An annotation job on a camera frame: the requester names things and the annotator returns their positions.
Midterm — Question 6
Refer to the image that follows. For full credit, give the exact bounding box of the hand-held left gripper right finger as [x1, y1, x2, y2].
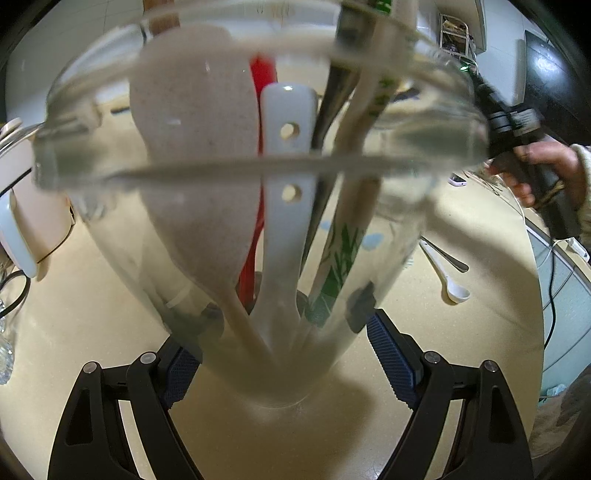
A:
[367, 308, 537, 480]

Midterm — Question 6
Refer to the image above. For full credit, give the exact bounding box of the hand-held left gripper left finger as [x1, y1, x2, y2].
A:
[46, 340, 205, 480]

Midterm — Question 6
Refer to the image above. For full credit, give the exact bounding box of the green leaf print utensil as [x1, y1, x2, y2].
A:
[308, 0, 399, 317]

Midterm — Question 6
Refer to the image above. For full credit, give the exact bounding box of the beige utensil handle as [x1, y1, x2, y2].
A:
[323, 0, 419, 296]

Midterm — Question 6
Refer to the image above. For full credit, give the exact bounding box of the dark utensil handle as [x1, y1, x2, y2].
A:
[299, 0, 371, 278]

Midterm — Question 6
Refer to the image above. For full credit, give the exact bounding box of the beige speckled rice paddle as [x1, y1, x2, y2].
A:
[129, 23, 280, 367]

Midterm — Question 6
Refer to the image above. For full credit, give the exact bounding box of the clear glass jar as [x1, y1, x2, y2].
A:
[34, 0, 491, 409]

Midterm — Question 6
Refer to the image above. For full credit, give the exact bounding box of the red utensil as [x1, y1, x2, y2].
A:
[238, 53, 279, 311]

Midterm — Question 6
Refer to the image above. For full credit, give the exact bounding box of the person's right hand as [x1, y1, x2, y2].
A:
[488, 140, 585, 209]

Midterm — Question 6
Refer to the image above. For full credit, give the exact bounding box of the black flat panel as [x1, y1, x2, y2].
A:
[524, 30, 591, 155]

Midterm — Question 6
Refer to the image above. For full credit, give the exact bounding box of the small white ceramic spoon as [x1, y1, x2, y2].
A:
[419, 244, 471, 304]

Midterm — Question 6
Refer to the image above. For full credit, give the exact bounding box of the metal kitchen rack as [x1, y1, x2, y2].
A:
[438, 13, 477, 55]

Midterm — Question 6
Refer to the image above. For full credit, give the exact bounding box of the metal spoon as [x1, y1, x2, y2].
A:
[421, 237, 470, 273]

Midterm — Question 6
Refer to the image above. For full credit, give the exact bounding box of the clear glass object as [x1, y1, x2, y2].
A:
[0, 300, 16, 387]

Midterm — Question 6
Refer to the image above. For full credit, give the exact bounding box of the grey fuzzy clothing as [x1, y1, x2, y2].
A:
[531, 360, 591, 480]

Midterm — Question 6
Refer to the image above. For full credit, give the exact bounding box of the white kitchen appliance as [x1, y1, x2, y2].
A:
[0, 117, 77, 280]

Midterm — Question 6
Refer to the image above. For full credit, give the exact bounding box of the white charger with cable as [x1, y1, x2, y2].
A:
[562, 239, 591, 265]

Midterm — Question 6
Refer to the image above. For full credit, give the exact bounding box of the thin black cable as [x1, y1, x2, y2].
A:
[544, 247, 557, 349]

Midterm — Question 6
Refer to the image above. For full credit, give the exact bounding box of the black looped cable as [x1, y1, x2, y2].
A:
[0, 269, 31, 320]

